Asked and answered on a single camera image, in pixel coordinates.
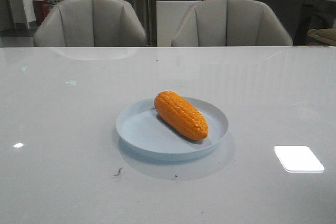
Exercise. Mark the orange corn cob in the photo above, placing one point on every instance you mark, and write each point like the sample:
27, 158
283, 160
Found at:
181, 115

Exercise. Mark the light blue round plate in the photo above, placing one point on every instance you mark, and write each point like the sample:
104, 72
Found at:
144, 132

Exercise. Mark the grey right upholstered chair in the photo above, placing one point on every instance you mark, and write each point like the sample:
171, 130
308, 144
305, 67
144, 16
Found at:
220, 23

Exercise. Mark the grey upholstered chair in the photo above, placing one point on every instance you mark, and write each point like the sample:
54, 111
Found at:
220, 23
91, 23

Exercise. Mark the grey left upholstered chair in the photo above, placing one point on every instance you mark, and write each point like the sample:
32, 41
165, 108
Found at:
91, 23

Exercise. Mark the red bin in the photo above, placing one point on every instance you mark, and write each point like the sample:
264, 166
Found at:
41, 10

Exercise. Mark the dark wooden side table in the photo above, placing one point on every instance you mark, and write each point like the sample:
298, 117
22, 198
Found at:
314, 14

